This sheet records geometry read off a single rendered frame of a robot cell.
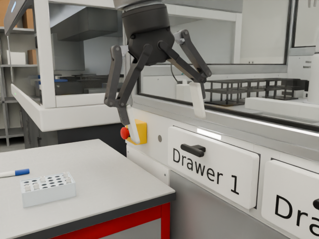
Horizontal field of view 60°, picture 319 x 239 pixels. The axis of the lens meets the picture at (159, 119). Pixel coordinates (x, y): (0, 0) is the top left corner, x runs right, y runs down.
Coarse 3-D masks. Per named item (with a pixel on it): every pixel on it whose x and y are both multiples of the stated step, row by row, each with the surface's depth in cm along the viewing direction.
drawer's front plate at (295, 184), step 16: (272, 160) 49; (272, 176) 48; (288, 176) 45; (304, 176) 43; (272, 192) 48; (288, 192) 45; (304, 192) 43; (272, 208) 48; (288, 208) 46; (304, 208) 43; (288, 224) 46; (304, 224) 44
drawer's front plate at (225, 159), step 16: (176, 128) 73; (176, 144) 72; (192, 144) 66; (208, 144) 61; (224, 144) 58; (176, 160) 73; (192, 160) 67; (208, 160) 62; (224, 160) 58; (240, 160) 54; (256, 160) 51; (192, 176) 68; (224, 176) 58; (240, 176) 54; (256, 176) 52; (224, 192) 59; (240, 192) 55; (256, 192) 53
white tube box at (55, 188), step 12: (24, 180) 72; (36, 180) 73; (48, 180) 73; (60, 180) 72; (72, 180) 72; (24, 192) 66; (36, 192) 66; (48, 192) 68; (60, 192) 69; (72, 192) 71; (24, 204) 65; (36, 204) 67
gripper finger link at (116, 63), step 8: (120, 48) 43; (120, 56) 44; (112, 64) 45; (120, 64) 44; (112, 72) 44; (120, 72) 44; (112, 80) 44; (112, 88) 44; (112, 96) 44; (112, 104) 44
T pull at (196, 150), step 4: (184, 144) 64; (184, 148) 63; (188, 148) 62; (192, 148) 61; (196, 148) 61; (200, 148) 61; (204, 148) 62; (188, 152) 62; (192, 152) 61; (196, 152) 60; (200, 152) 59; (200, 156) 59
